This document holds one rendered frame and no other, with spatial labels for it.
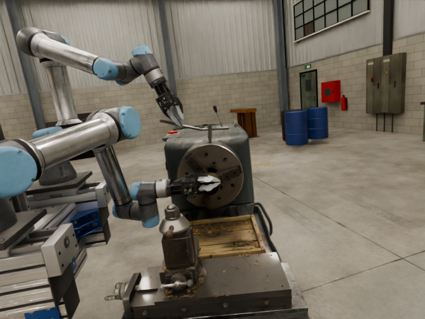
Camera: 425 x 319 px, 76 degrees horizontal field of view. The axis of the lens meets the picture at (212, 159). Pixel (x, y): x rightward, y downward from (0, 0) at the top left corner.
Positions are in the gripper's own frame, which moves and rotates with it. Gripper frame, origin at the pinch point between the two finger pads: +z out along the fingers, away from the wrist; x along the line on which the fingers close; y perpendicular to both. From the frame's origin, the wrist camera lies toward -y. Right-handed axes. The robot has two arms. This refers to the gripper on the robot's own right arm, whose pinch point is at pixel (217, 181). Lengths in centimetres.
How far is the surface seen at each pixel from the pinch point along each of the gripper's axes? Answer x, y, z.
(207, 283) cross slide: -13.1, 46.0, -3.5
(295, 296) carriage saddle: -18, 47, 18
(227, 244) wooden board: -21.7, 12.7, 1.7
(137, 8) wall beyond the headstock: 390, -978, -265
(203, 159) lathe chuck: 6.8, -14.9, -5.7
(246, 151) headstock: 4.9, -31.3, 15.6
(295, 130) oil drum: -71, -615, 193
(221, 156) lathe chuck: 7.4, -15.1, 2.6
